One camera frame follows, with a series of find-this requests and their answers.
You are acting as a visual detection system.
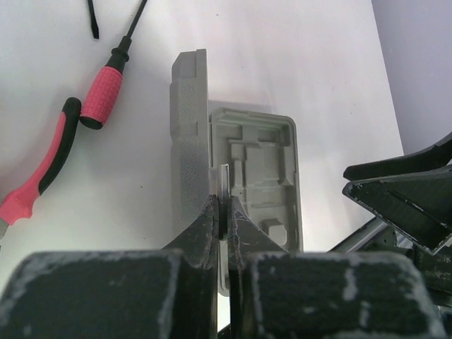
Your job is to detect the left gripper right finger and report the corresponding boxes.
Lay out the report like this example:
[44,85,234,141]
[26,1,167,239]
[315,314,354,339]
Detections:
[227,197,447,338]

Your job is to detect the red screwdriver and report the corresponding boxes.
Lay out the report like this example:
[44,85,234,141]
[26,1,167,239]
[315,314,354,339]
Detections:
[87,0,100,40]
[80,0,148,130]

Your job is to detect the red screwdriver lower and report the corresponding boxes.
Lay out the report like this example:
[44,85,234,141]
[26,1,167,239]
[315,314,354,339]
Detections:
[80,0,148,130]

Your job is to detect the red screwdriver upper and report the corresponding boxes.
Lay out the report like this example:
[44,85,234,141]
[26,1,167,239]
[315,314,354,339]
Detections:
[87,0,100,40]

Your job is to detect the red black pliers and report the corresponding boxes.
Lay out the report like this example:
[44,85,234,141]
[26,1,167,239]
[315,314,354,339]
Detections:
[1,97,81,237]

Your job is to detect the grey plastic tool case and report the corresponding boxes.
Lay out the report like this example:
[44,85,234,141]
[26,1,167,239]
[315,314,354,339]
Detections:
[169,48,305,297]

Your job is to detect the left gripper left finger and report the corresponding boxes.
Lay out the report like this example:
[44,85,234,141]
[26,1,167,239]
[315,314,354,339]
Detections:
[1,195,219,338]

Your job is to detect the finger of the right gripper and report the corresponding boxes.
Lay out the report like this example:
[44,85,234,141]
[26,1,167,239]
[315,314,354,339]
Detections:
[343,165,451,255]
[343,133,451,179]

